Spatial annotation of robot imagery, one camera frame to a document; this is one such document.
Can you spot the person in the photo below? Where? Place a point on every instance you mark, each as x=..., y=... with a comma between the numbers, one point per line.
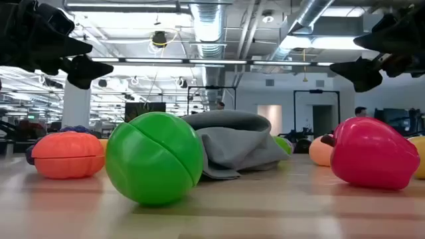
x=361, y=111
x=220, y=105

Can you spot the smooth green toy fruit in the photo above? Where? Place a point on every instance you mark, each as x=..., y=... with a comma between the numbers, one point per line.
x=154, y=159

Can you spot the potted succulent plant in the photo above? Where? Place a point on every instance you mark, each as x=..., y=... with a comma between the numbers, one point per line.
x=134, y=114

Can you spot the black background robot arm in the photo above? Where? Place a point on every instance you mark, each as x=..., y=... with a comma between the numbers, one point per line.
x=299, y=139

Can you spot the dark background monitor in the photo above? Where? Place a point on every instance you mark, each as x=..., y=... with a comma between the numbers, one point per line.
x=398, y=121

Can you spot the black background screen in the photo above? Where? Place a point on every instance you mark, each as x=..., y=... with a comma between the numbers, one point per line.
x=146, y=106

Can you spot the peach toy fruit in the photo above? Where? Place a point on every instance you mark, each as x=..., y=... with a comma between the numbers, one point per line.
x=319, y=151

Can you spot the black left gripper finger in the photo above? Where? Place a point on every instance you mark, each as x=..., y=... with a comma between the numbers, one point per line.
x=84, y=71
x=66, y=41

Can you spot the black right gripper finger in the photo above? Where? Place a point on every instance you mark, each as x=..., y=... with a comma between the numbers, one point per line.
x=388, y=41
x=363, y=74

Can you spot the grey cloth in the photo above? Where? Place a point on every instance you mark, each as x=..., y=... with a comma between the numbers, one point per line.
x=232, y=146

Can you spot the yellow toy lemon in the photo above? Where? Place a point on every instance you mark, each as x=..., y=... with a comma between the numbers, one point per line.
x=419, y=156

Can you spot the red toy strawberry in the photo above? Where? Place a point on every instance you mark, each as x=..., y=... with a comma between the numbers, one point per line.
x=375, y=154

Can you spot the white building column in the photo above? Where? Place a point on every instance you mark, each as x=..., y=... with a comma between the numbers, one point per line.
x=76, y=106

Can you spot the black rectangular stand frame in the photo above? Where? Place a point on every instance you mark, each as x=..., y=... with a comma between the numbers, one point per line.
x=317, y=91

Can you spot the wide silver ventilation duct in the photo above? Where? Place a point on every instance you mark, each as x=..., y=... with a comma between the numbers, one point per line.
x=209, y=30

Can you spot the orange toy pumpkin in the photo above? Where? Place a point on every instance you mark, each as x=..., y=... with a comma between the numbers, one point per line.
x=68, y=156

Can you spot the orange toy carrot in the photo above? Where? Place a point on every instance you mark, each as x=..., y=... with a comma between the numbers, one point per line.
x=103, y=146

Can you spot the long ceiling light bar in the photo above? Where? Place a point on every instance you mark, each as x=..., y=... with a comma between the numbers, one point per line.
x=199, y=61

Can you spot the purple toy onion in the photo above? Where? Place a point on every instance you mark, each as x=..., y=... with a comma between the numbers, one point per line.
x=291, y=146

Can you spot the oval green toy vegetable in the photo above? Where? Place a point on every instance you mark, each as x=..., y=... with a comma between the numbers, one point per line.
x=282, y=144

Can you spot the purple toy grapes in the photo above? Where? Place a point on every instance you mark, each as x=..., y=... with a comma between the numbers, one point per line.
x=74, y=128

